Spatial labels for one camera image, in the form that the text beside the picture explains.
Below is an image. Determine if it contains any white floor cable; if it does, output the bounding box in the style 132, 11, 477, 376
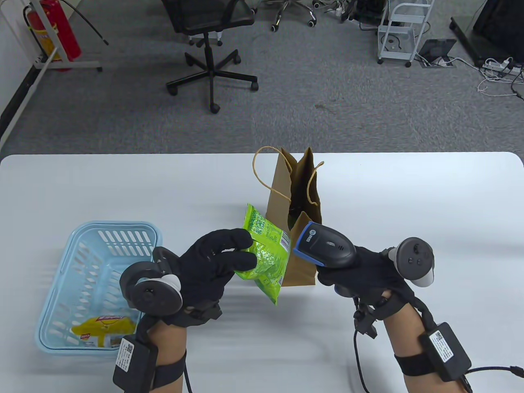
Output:
477, 76, 524, 99

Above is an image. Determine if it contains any black rubber hose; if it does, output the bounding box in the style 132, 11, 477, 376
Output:
61, 0, 110, 46

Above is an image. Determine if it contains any person's right forearm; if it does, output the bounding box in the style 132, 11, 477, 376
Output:
383, 303, 483, 393

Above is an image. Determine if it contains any pile of black cables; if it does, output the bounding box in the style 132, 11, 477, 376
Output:
313, 0, 389, 32

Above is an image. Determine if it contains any light blue plastic basket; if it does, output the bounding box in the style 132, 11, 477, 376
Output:
36, 221, 163, 357

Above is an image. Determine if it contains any black floor outlet box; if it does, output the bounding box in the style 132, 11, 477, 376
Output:
418, 39, 457, 68

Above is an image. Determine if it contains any white black hand controller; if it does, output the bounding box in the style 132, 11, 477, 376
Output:
383, 237, 434, 287
120, 246, 183, 316

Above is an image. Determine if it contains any yellow bag of chips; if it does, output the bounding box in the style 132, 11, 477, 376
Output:
70, 314, 138, 348

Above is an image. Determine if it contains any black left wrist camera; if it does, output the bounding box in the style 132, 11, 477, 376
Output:
184, 301, 224, 323

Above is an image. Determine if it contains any white power strip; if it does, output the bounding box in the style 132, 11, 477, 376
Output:
482, 57, 524, 76

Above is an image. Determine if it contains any black blue barcode scanner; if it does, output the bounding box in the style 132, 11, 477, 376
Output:
293, 221, 357, 297

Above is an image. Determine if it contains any red fire extinguisher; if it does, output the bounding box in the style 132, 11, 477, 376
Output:
23, 0, 82, 72

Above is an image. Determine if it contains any brown paper bag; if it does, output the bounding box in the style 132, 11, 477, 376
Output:
253, 146, 325, 287

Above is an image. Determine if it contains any black left wrist sensor box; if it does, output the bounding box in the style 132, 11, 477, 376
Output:
113, 335, 187, 391

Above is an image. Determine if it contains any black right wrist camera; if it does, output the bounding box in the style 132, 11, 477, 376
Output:
353, 301, 379, 338

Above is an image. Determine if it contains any white metal extinguisher stand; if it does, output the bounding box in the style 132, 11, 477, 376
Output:
32, 0, 103, 72

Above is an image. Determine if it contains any white black right hand controller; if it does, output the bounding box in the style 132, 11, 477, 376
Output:
383, 237, 434, 287

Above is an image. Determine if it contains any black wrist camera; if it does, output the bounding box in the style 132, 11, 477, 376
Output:
353, 301, 379, 338
184, 301, 224, 323

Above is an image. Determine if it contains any chrome chair base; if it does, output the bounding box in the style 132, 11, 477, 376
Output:
262, 0, 318, 32

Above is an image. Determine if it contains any person's right hand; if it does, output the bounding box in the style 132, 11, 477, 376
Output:
317, 246, 416, 321

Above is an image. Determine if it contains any white black left hand controller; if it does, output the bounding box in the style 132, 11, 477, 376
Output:
120, 246, 183, 316

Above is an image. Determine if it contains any black equipment stand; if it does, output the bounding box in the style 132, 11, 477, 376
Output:
449, 0, 524, 68

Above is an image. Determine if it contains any black office chair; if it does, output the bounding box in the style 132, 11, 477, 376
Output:
161, 0, 259, 114

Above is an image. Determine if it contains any person's left hand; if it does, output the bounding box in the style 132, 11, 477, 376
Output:
166, 228, 257, 328

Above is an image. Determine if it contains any green bag of chips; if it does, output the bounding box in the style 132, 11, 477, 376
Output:
234, 203, 292, 306

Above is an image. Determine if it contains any black right wrist sensor box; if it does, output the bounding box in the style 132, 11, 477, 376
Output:
395, 322, 472, 382

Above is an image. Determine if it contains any black wrist sensor box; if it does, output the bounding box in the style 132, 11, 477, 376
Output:
395, 322, 472, 382
113, 335, 187, 391

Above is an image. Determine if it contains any white metal cart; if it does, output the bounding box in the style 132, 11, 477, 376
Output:
377, 0, 435, 68

